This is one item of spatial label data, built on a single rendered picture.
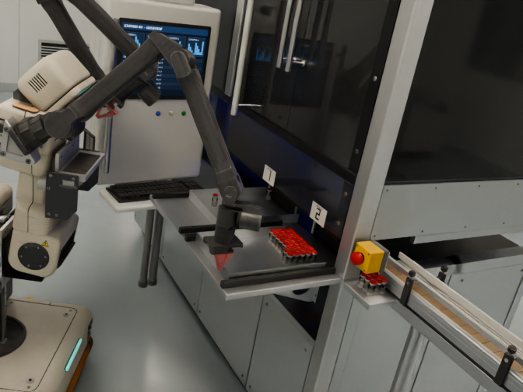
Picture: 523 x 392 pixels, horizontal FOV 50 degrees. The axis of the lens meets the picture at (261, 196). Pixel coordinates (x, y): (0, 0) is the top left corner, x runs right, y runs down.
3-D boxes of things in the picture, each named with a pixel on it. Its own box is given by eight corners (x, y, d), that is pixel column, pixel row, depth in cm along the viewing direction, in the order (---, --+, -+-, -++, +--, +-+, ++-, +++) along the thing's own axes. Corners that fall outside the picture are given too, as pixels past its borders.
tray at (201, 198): (265, 194, 230) (266, 187, 229) (297, 222, 210) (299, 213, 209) (188, 197, 214) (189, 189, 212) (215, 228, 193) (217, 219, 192)
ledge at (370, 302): (377, 281, 181) (377, 277, 181) (402, 303, 171) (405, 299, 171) (342, 287, 175) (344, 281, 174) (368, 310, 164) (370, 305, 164)
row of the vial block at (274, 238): (272, 240, 191) (274, 229, 190) (298, 267, 177) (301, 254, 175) (266, 241, 190) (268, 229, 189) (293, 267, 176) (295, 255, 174)
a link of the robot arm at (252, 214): (229, 180, 161) (224, 185, 152) (268, 187, 160) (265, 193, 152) (222, 219, 163) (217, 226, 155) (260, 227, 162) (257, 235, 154)
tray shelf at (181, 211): (258, 194, 235) (259, 189, 234) (358, 280, 180) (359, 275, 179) (149, 198, 211) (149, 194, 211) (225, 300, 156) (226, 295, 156)
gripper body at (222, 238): (243, 250, 161) (247, 226, 159) (211, 253, 156) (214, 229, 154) (233, 239, 167) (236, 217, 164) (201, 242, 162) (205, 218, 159)
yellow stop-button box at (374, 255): (369, 260, 173) (374, 239, 170) (384, 271, 167) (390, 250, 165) (349, 262, 169) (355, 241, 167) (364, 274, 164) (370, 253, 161)
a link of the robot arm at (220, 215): (221, 198, 159) (217, 205, 154) (244, 203, 159) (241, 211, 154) (218, 220, 162) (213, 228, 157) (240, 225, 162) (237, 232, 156)
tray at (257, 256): (283, 234, 198) (286, 225, 197) (323, 271, 178) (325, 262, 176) (194, 241, 182) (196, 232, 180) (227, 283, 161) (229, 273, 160)
